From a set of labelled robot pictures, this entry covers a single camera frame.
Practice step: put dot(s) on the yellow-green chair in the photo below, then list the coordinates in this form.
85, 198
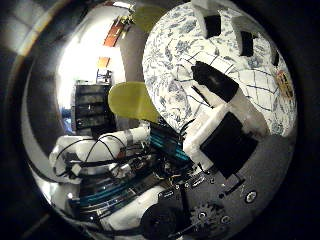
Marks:
133, 101
146, 16

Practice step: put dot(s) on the small orange wall panel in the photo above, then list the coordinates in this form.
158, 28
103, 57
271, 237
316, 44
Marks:
103, 62

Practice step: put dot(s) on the long orange-brown wall panel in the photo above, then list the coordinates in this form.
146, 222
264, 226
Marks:
113, 33

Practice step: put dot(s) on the blue floral white tablecloth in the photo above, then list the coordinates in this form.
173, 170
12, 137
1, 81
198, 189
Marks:
173, 50

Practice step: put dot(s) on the black shelf unit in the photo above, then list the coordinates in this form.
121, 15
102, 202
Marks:
90, 106

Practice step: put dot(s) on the white cloth with blue checks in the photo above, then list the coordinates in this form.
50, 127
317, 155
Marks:
256, 85

